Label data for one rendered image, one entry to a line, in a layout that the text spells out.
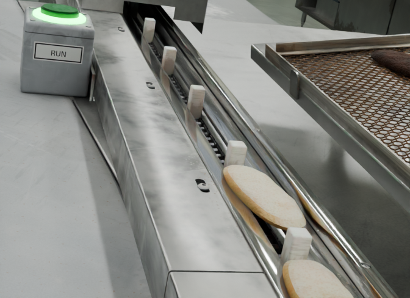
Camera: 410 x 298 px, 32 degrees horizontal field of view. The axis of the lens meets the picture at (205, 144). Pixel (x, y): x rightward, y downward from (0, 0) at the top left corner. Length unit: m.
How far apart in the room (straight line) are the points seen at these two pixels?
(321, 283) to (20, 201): 0.23
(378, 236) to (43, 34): 0.38
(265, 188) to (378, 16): 4.09
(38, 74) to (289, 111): 0.29
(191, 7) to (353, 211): 0.49
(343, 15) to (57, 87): 4.34
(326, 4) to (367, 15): 0.85
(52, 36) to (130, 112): 0.16
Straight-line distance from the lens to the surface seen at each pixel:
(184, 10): 1.01
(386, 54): 0.79
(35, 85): 0.76
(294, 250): 0.45
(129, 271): 0.47
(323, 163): 0.71
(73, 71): 0.75
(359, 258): 0.46
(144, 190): 0.48
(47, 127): 0.67
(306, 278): 0.42
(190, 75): 0.80
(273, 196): 0.51
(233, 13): 1.39
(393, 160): 0.53
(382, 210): 0.64
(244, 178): 0.53
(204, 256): 0.41
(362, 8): 4.79
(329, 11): 5.45
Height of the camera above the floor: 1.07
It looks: 21 degrees down
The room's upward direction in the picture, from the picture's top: 11 degrees clockwise
